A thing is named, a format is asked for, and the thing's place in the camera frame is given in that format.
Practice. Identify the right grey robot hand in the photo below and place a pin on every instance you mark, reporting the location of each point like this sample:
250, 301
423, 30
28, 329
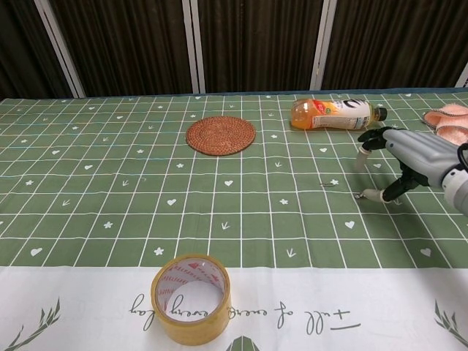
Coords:
420, 153

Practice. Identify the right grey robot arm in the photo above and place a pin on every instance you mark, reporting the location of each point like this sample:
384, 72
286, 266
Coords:
457, 190

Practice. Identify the pink fluffy cloth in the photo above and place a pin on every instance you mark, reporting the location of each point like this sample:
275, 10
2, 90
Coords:
451, 128

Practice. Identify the orange juice plastic bottle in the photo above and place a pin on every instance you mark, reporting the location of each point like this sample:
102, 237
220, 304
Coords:
329, 115

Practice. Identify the dark folding screen panel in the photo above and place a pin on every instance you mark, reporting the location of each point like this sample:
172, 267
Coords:
18, 44
256, 44
395, 44
120, 44

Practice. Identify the round woven rattan coaster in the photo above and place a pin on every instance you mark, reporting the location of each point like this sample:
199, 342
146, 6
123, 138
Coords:
220, 135

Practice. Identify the clear packing tape roll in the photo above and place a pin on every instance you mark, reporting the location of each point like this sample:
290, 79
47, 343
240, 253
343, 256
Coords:
190, 329

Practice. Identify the green grid tablecloth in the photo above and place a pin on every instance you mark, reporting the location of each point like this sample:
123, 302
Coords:
109, 201

